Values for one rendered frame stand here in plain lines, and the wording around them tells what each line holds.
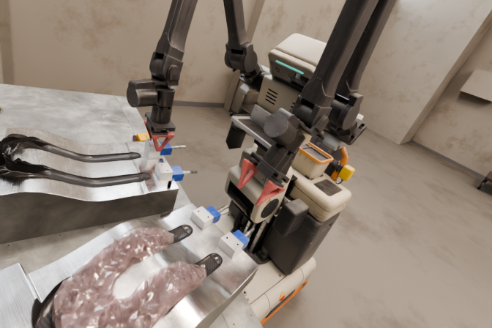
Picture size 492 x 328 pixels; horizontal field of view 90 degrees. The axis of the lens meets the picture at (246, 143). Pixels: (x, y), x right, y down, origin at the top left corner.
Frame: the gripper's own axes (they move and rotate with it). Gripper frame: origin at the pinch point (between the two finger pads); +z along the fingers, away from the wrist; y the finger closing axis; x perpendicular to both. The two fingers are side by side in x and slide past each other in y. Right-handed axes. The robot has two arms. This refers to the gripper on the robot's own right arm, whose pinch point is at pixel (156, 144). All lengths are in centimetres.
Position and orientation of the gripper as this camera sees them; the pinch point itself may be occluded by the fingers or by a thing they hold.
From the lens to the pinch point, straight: 84.7
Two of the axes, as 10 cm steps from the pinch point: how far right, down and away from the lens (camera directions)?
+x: 7.9, -0.5, 6.2
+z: -2.9, 8.5, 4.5
